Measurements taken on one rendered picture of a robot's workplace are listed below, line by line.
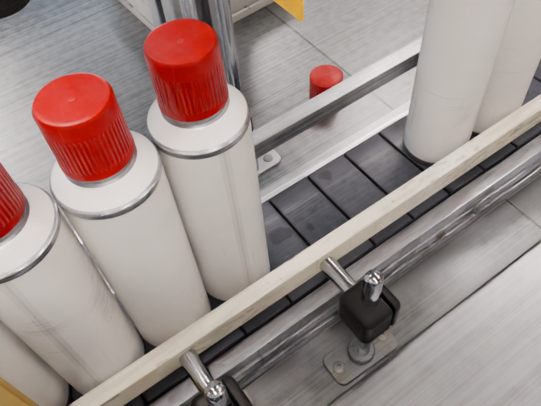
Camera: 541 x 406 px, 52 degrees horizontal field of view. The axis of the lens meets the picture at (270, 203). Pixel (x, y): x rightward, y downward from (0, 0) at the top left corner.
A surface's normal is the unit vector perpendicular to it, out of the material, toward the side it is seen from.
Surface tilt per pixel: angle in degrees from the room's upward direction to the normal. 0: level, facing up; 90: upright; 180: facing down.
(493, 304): 0
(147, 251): 90
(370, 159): 0
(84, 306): 90
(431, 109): 90
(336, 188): 0
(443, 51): 90
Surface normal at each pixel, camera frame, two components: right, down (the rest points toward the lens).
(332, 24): -0.07, -0.59
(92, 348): 0.63, 0.60
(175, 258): 0.88, 0.35
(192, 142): -0.03, 0.15
